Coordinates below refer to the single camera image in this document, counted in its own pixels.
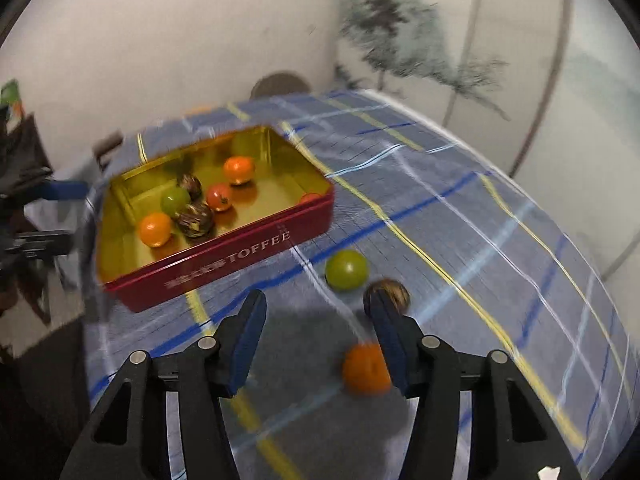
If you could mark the smooth orange fruit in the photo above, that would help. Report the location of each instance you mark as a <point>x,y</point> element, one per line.
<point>155,230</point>

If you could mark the large dark brown nut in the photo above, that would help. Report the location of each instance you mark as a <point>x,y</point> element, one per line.
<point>196,220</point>

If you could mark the orange cushion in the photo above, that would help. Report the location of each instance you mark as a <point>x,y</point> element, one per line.
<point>200,109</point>

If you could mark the blue plaid tablecloth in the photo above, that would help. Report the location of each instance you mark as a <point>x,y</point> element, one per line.
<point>450,260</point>

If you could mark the red tin box gold interior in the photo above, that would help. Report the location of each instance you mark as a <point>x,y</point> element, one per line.
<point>225,265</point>

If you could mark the green round fruit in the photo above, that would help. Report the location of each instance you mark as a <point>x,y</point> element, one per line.
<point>173,201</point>
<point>346,270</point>

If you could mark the red-orange persimmon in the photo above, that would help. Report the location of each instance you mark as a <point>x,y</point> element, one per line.
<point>219,196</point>

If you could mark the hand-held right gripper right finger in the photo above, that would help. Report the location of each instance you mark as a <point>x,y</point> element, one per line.
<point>392,345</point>

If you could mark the brown wooden chair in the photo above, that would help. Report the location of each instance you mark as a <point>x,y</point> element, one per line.
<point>107,144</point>

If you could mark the painted landscape folding screen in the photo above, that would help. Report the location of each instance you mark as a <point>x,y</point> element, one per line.
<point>400,35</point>

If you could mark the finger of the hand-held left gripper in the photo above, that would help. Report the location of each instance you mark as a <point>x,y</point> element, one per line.
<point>40,245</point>
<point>62,191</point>

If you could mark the small red tomato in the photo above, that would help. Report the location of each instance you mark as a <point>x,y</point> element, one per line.
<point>310,199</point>

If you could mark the white paper scrap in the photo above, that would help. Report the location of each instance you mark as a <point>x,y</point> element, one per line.
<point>550,473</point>

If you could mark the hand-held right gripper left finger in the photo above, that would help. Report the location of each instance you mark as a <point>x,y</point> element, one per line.
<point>247,345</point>

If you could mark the orange tangerine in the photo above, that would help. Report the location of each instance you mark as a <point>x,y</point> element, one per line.
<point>362,370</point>
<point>239,170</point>

